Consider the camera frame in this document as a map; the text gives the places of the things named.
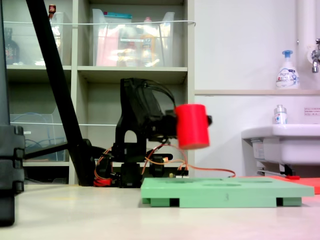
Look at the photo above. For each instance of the clear bin with bottles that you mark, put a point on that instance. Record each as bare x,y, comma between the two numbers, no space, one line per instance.
112,45

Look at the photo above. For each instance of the thin black tripod brace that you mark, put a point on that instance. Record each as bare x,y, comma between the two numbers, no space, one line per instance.
45,151

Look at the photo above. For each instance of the green shape sorter board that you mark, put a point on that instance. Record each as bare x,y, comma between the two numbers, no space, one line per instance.
225,192

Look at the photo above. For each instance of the red cylinder block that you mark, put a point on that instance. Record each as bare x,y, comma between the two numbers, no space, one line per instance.
192,127

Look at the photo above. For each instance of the orange detergent bottle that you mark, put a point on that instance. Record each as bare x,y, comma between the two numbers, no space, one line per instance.
148,45

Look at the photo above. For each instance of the small clear sanitizer bottle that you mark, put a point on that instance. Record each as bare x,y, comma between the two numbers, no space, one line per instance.
280,116

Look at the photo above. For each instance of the beige shelf unit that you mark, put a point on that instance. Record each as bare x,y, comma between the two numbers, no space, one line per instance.
100,72

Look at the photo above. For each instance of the dark round liquor bottle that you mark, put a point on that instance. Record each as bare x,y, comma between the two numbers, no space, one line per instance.
11,50

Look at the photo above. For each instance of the bottle with red gold cap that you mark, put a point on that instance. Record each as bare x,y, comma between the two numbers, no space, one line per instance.
52,10

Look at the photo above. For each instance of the black clamp block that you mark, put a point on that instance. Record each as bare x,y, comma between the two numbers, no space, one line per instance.
158,167

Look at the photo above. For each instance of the white wall sink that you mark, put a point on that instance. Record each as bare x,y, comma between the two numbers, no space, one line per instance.
287,145

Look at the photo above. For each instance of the small circuit board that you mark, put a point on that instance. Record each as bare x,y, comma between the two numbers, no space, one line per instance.
182,173

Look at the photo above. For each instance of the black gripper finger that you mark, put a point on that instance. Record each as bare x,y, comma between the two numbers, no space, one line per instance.
209,120
172,113

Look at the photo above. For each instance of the clear plastic storage bin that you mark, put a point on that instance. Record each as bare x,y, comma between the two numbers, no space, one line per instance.
27,47

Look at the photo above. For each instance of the thick black tripod leg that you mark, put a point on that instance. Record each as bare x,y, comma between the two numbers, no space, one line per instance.
56,75

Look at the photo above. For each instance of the chrome faucet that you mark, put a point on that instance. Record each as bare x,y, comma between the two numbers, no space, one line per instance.
315,56

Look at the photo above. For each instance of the dark grey upright pole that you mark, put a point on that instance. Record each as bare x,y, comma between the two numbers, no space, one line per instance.
3,75

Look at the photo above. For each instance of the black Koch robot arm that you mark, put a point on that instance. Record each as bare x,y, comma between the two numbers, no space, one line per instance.
136,112

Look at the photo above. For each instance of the small red flat piece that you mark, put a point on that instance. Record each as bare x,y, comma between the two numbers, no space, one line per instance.
293,177

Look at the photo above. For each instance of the white foam soap pump bottle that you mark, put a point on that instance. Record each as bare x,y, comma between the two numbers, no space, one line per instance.
287,75

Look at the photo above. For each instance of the notched black stack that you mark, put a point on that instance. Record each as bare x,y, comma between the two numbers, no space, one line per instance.
10,162

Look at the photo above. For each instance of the white wall label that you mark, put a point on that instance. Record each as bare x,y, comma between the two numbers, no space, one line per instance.
312,111

